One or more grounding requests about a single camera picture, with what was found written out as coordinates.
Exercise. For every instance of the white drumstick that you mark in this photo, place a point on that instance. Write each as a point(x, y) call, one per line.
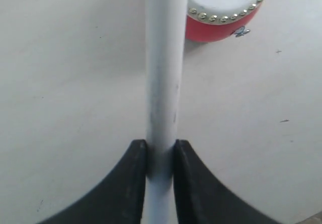
point(165, 27)

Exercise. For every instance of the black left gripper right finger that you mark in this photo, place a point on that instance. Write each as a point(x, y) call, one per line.
point(201, 198)

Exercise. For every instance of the small red drum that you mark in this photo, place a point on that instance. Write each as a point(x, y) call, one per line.
point(214, 20)

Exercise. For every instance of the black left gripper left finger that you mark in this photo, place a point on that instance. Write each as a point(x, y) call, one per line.
point(118, 198)

